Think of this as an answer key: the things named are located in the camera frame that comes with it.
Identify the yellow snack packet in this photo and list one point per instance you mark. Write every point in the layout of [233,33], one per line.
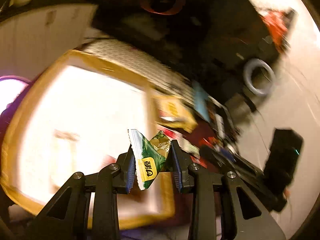
[172,113]

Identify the white ring light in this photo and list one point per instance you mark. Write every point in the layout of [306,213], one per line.
[259,77]

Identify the green snack packet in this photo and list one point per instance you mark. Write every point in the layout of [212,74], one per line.
[150,156]

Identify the white computer keyboard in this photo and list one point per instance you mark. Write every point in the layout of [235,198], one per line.
[161,76]

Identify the gold rimmed white tray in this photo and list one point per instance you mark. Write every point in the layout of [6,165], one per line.
[74,117]

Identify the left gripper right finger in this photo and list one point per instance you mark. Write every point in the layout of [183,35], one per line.
[246,202]

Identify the black computer monitor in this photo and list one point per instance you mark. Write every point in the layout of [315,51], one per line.
[204,40]

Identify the orange plastic bag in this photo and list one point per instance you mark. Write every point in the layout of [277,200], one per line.
[279,23]

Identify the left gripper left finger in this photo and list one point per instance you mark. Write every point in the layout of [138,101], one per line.
[65,216]

